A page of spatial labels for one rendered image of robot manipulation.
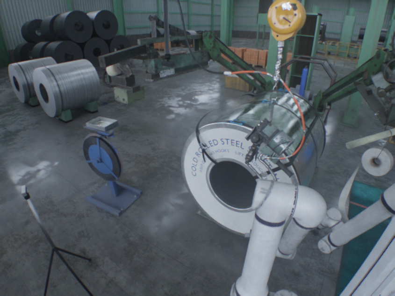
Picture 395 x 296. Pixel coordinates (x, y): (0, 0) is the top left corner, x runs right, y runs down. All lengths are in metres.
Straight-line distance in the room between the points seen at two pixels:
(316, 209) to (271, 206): 0.15
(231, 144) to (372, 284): 1.40
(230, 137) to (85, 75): 4.90
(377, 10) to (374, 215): 5.25
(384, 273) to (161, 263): 2.04
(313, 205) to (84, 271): 2.26
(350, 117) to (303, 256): 4.35
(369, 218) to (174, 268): 1.79
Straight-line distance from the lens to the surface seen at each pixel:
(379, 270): 0.80
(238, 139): 1.84
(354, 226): 1.34
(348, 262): 2.88
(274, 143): 1.53
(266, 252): 0.96
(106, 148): 2.71
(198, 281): 2.37
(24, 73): 8.12
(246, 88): 7.98
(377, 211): 1.24
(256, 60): 12.95
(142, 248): 2.64
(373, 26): 6.10
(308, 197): 0.84
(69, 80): 6.06
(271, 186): 0.83
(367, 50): 6.11
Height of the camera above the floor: 2.08
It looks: 29 degrees down
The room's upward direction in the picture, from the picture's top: straight up
